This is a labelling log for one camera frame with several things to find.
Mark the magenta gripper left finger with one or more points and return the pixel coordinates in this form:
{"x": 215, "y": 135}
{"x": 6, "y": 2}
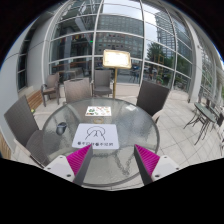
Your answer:
{"x": 72, "y": 167}

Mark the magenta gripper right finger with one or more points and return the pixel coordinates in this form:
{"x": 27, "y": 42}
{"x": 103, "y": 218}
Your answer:
{"x": 151, "y": 166}

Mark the white mouse pad with drawing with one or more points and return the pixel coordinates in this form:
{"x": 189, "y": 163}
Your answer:
{"x": 100, "y": 136}

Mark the round glass table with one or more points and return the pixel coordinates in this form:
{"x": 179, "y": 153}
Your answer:
{"x": 107, "y": 168}

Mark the colourful menu card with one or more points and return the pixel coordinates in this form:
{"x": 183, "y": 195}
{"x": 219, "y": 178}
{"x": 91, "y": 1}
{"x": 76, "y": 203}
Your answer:
{"x": 98, "y": 111}

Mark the grey wicker chair back right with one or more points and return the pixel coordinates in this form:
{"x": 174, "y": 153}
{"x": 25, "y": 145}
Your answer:
{"x": 151, "y": 98}

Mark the grey wicker chair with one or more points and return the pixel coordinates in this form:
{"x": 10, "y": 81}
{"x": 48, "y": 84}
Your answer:
{"x": 101, "y": 82}
{"x": 28, "y": 136}
{"x": 51, "y": 87}
{"x": 151, "y": 98}
{"x": 77, "y": 90}

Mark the grey wicker chair back left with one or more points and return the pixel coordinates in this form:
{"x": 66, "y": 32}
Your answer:
{"x": 77, "y": 90}

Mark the green metal side table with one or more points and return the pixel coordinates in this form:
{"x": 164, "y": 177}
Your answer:
{"x": 204, "y": 116}

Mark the wooden bench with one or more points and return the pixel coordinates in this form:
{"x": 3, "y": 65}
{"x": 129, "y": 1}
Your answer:
{"x": 34, "y": 99}

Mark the grey wicker chair far left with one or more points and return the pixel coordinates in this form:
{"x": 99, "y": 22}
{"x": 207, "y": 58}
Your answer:
{"x": 51, "y": 87}

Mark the grey wicker chair far centre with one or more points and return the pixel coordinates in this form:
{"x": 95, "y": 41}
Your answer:
{"x": 101, "y": 82}

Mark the gold framed menu stand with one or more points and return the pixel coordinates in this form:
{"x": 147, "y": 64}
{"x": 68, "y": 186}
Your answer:
{"x": 116, "y": 59}

